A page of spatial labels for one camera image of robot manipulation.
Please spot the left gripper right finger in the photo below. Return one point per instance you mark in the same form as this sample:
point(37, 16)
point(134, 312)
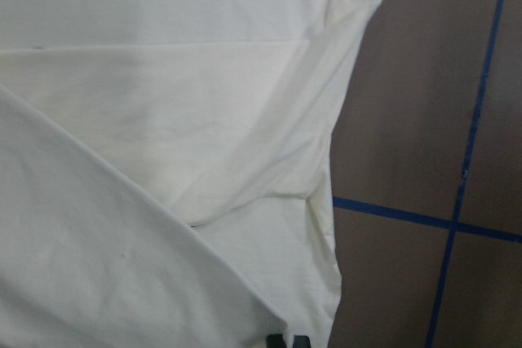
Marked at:
point(301, 341)

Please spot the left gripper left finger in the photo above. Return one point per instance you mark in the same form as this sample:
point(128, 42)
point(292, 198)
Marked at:
point(275, 341)

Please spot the cream long-sleeve cat shirt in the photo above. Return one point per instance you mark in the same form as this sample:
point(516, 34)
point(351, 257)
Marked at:
point(165, 170)

